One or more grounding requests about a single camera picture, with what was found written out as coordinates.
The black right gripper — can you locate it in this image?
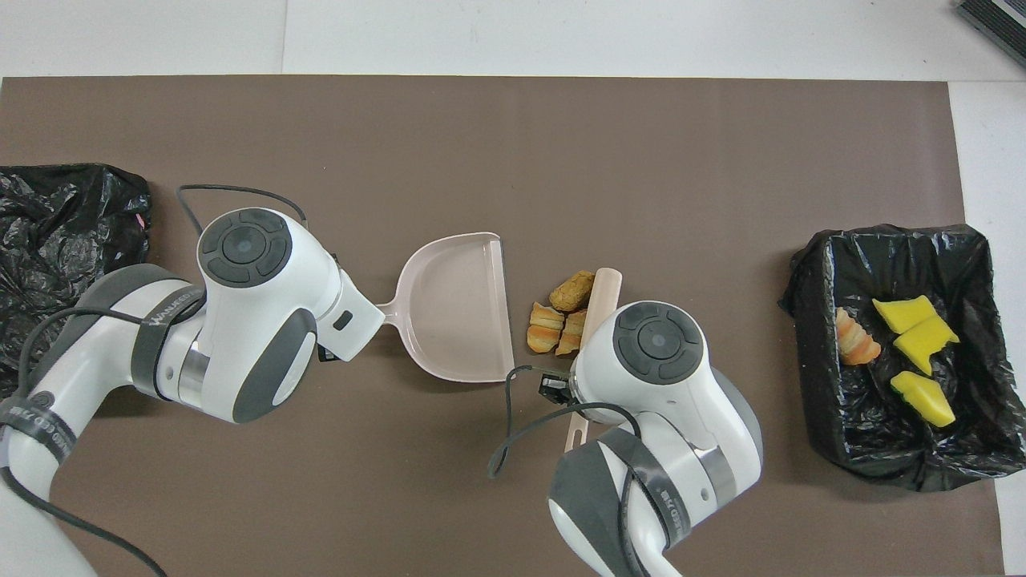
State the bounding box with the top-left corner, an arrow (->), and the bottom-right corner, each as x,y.
539,373 -> 575,406

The striped croissant piece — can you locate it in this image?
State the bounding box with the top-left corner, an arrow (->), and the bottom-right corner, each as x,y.
555,310 -> 589,357

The striped bread roll piece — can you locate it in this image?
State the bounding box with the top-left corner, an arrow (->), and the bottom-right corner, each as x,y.
526,301 -> 566,354

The brown oval bread roll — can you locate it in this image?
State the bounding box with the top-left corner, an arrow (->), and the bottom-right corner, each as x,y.
549,271 -> 596,314

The beige brush with black bristles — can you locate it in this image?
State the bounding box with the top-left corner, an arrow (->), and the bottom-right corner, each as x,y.
565,268 -> 623,454

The beige plastic dustpan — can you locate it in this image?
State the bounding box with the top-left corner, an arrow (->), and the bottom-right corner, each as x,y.
375,232 -> 515,383

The beige bread chunk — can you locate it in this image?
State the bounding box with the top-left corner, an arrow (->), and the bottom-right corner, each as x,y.
834,307 -> 883,367

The yellow sponge piece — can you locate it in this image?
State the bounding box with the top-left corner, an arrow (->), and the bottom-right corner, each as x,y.
890,370 -> 957,429
871,294 -> 938,335
892,314 -> 961,377

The bin covered with black bag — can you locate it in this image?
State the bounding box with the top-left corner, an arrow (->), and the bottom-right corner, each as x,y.
0,163 -> 153,397

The open bin with black liner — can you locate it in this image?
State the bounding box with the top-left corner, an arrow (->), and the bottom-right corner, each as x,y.
779,224 -> 1026,492

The brown table mat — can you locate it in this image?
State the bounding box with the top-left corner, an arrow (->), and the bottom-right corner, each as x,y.
0,75 -> 1007,577

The grey ribbed device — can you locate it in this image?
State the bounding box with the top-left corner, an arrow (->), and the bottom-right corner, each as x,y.
956,0 -> 1026,69

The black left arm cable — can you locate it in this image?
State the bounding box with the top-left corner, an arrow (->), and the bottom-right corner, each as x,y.
0,184 -> 310,577

